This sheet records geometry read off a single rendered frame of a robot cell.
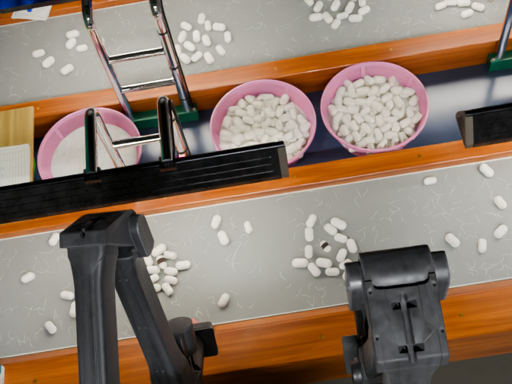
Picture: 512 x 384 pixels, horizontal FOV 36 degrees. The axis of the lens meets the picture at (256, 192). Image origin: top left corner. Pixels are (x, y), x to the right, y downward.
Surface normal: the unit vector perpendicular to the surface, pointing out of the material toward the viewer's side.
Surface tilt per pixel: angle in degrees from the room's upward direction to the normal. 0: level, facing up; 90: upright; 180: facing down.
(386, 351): 13
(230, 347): 0
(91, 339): 24
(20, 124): 0
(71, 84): 0
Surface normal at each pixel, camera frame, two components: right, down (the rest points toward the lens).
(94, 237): -0.26, -0.09
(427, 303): -0.08, -0.26
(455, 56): 0.12, 0.87
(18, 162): -0.11, -0.47
